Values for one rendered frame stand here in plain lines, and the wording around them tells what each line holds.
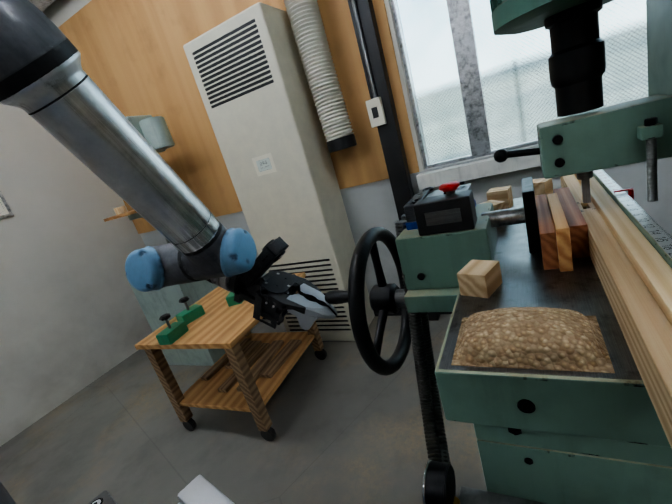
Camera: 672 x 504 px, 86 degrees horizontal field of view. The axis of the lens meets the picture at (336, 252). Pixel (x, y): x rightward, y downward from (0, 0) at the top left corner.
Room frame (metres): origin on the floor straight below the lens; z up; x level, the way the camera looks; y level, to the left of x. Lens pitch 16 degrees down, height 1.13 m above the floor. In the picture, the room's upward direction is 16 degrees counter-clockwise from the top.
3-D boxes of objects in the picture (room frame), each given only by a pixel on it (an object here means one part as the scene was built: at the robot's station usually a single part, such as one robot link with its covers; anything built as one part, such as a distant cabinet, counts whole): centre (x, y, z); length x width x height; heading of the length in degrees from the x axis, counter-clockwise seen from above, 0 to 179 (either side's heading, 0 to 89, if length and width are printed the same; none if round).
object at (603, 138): (0.47, -0.38, 1.03); 0.14 x 0.07 x 0.09; 59
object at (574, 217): (0.51, -0.35, 0.92); 0.21 x 0.02 x 0.04; 149
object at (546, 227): (0.49, -0.31, 0.92); 0.19 x 0.02 x 0.05; 149
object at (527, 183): (0.51, -0.27, 0.95); 0.09 x 0.07 x 0.09; 149
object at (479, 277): (0.41, -0.17, 0.92); 0.04 x 0.04 x 0.03; 40
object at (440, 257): (0.56, -0.19, 0.91); 0.15 x 0.14 x 0.09; 149
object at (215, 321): (1.66, 0.59, 0.32); 0.66 x 0.57 x 0.64; 153
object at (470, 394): (0.52, -0.26, 0.87); 0.61 x 0.30 x 0.06; 149
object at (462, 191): (0.56, -0.18, 0.99); 0.13 x 0.11 x 0.06; 149
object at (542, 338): (0.29, -0.15, 0.91); 0.12 x 0.09 x 0.03; 59
